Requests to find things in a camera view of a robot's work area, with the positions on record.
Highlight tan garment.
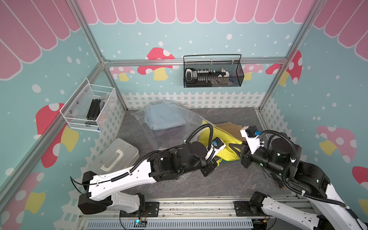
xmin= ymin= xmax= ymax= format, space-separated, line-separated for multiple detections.
xmin=215 ymin=122 xmax=246 ymax=141

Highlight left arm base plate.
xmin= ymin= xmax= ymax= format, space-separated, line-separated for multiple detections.
xmin=119 ymin=202 xmax=160 ymax=218

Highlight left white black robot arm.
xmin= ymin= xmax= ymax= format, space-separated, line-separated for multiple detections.
xmin=78 ymin=124 xmax=226 ymax=215

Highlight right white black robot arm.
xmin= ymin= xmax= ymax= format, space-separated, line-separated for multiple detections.
xmin=230 ymin=126 xmax=368 ymax=230

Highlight black part in white basket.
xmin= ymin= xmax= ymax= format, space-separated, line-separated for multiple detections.
xmin=85 ymin=99 xmax=101 ymax=127

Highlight white black items in basket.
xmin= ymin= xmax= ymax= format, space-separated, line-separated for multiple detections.
xmin=184 ymin=69 xmax=231 ymax=87

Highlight white wire mesh basket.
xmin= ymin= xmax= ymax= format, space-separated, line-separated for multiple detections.
xmin=60 ymin=79 xmax=117 ymax=132

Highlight yellow green garment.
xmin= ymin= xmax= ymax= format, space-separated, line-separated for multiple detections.
xmin=199 ymin=120 xmax=243 ymax=162

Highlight light blue folded garment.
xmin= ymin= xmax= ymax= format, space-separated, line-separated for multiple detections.
xmin=144 ymin=102 xmax=186 ymax=131

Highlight translucent plastic storage box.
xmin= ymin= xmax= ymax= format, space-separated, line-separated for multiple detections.
xmin=87 ymin=138 xmax=140 ymax=175

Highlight small green circuit board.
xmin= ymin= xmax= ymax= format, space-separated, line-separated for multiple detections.
xmin=133 ymin=219 xmax=148 ymax=228

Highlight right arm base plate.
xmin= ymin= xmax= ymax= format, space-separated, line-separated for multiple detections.
xmin=234 ymin=201 xmax=266 ymax=217

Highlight black wire mesh basket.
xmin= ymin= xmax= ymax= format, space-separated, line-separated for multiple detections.
xmin=183 ymin=54 xmax=244 ymax=88

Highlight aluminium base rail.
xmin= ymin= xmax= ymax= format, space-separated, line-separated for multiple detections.
xmin=76 ymin=196 xmax=320 ymax=230

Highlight clear plastic vacuum bag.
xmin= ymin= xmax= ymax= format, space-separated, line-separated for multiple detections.
xmin=130 ymin=100 xmax=215 ymax=183

